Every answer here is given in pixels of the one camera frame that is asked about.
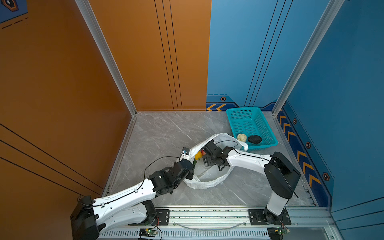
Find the white plastic bag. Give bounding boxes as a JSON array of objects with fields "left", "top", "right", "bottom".
[{"left": 184, "top": 134, "right": 249, "bottom": 190}]

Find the beige pear fruit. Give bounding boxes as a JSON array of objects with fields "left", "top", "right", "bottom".
[{"left": 237, "top": 134, "right": 248, "bottom": 142}]

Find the dark avocado fruit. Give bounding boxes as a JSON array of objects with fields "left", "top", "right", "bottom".
[{"left": 248, "top": 135, "right": 263, "bottom": 145}]

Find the yellow orange bumpy fruit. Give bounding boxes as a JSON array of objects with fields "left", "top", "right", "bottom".
[{"left": 195, "top": 151, "right": 203, "bottom": 161}]

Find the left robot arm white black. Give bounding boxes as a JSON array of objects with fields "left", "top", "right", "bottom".
[{"left": 70, "top": 159, "right": 195, "bottom": 240}]

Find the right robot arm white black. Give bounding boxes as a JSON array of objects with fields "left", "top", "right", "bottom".
[{"left": 202, "top": 146, "right": 301, "bottom": 225}]

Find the teal plastic basket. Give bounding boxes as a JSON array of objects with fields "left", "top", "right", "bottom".
[{"left": 226, "top": 107, "right": 278, "bottom": 151}]

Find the green circuit board left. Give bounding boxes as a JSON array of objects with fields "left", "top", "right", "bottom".
[{"left": 139, "top": 229, "right": 158, "bottom": 239}]

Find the circuit board right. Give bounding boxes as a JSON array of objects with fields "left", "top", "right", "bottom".
[{"left": 274, "top": 229, "right": 291, "bottom": 239}]

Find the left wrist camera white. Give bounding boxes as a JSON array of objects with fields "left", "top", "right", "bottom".
[{"left": 181, "top": 147, "right": 191, "bottom": 161}]

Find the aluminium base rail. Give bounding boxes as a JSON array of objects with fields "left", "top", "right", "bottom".
[{"left": 96, "top": 207, "right": 342, "bottom": 240}]

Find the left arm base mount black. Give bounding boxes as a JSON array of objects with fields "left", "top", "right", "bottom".
[{"left": 143, "top": 209, "right": 170, "bottom": 226}]

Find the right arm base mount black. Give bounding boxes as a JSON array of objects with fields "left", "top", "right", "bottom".
[{"left": 248, "top": 209, "right": 292, "bottom": 226}]

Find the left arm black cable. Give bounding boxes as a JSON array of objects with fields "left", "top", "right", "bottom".
[{"left": 76, "top": 155, "right": 184, "bottom": 211}]

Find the aluminium corner post right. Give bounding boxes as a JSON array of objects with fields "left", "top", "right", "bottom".
[{"left": 272, "top": 0, "right": 345, "bottom": 117}]

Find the aluminium corner post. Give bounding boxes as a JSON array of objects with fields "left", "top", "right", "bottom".
[
  {"left": 272, "top": 0, "right": 345, "bottom": 117},
  {"left": 75, "top": 0, "right": 137, "bottom": 117}
]

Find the aluminium corner post left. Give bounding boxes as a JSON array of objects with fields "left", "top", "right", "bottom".
[{"left": 75, "top": 0, "right": 137, "bottom": 117}]

